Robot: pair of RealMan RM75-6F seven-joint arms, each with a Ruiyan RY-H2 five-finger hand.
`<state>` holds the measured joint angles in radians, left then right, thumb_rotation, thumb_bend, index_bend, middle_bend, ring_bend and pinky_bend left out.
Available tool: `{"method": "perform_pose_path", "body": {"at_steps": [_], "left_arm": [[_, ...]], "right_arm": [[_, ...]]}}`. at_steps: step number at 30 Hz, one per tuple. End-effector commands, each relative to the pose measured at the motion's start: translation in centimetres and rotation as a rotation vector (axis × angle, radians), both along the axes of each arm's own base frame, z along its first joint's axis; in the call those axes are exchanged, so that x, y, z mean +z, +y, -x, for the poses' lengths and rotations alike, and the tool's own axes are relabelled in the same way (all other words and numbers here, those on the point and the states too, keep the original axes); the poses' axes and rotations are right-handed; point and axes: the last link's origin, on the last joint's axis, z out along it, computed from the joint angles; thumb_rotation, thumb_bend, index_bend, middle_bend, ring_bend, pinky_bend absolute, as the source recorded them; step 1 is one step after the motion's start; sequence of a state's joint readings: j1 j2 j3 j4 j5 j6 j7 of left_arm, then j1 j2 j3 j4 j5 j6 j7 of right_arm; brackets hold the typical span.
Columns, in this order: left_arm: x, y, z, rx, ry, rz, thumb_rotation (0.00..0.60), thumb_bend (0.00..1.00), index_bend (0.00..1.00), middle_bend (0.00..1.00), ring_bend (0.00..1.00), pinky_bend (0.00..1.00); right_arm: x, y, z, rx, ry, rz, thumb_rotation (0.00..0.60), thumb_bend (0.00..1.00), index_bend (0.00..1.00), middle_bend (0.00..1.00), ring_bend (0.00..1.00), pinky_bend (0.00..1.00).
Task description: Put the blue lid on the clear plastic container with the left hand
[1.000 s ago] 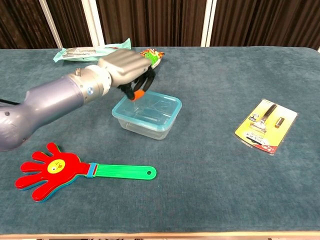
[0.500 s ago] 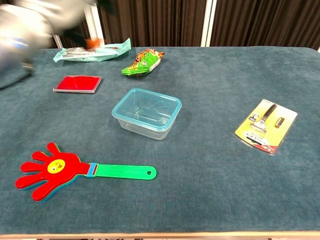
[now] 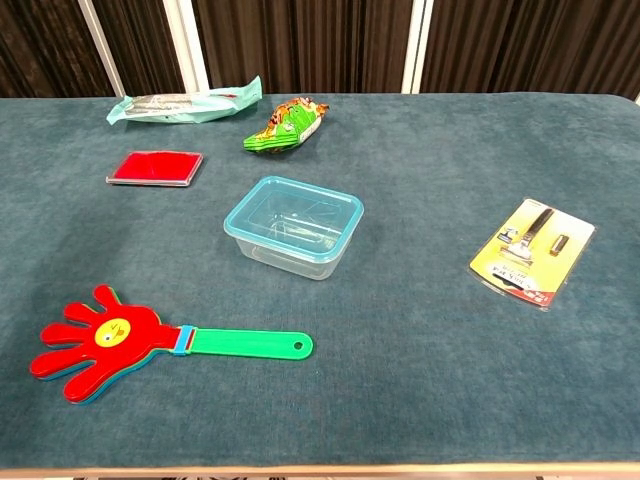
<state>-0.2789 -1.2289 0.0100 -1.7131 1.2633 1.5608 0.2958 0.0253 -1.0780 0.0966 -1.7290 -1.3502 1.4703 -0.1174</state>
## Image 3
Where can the blue transparent plastic lid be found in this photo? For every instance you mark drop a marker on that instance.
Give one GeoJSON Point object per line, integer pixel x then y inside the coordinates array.
{"type": "Point", "coordinates": [295, 212]}

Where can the clear plastic tray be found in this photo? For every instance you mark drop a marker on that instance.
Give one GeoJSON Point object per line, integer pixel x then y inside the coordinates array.
{"type": "Point", "coordinates": [290, 262]}

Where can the green orange snack bag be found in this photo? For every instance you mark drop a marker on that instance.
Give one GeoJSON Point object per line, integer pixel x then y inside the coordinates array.
{"type": "Point", "coordinates": [290, 127]}

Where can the teal table cloth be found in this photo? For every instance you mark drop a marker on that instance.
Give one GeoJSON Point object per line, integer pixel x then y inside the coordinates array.
{"type": "Point", "coordinates": [400, 375]}

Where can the red ink pad case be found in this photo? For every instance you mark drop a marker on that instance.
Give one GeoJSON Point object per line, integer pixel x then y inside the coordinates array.
{"type": "Point", "coordinates": [155, 167]}

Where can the black pleated curtain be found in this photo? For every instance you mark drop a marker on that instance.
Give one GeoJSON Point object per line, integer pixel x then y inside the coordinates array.
{"type": "Point", "coordinates": [310, 45]}

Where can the light blue pouch package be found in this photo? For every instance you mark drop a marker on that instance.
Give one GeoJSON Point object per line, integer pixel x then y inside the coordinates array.
{"type": "Point", "coordinates": [170, 106]}

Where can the yellow razor blister pack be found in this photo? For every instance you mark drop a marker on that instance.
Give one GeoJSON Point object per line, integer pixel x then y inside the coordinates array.
{"type": "Point", "coordinates": [530, 255]}

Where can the white metal pole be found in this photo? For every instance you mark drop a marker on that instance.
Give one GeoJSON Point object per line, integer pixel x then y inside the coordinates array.
{"type": "Point", "coordinates": [417, 50]}
{"type": "Point", "coordinates": [101, 47]}
{"type": "Point", "coordinates": [187, 50]}

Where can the red hand clapper toy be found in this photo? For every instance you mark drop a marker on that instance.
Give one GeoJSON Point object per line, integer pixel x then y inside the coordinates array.
{"type": "Point", "coordinates": [125, 345]}

